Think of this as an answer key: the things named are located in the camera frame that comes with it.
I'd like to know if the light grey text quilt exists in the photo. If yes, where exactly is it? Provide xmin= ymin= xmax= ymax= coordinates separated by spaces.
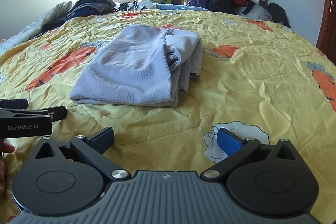
xmin=0 ymin=1 xmax=72 ymax=55

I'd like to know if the black backpack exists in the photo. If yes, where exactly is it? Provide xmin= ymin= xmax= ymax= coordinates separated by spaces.
xmin=266 ymin=2 xmax=290 ymax=28

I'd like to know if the lavender long sleeve top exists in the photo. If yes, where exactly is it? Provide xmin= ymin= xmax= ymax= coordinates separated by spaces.
xmin=70 ymin=24 xmax=203 ymax=107

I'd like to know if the person left hand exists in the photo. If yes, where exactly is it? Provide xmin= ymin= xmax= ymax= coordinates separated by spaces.
xmin=0 ymin=139 xmax=15 ymax=196

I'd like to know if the yellow carrot print quilt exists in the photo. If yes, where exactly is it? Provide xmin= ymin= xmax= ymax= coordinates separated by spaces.
xmin=1 ymin=10 xmax=335 ymax=223

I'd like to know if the white plastic bag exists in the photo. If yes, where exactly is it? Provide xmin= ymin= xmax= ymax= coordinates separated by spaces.
xmin=129 ymin=0 xmax=156 ymax=11

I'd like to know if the dark folded clothes stack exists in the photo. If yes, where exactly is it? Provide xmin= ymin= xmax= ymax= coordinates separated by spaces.
xmin=42 ymin=0 xmax=117 ymax=31

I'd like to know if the blue knitted blanket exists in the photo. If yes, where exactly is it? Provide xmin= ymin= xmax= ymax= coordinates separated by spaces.
xmin=154 ymin=3 xmax=209 ymax=11

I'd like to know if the brown wooden door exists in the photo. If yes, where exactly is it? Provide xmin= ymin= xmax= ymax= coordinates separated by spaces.
xmin=316 ymin=0 xmax=335 ymax=63

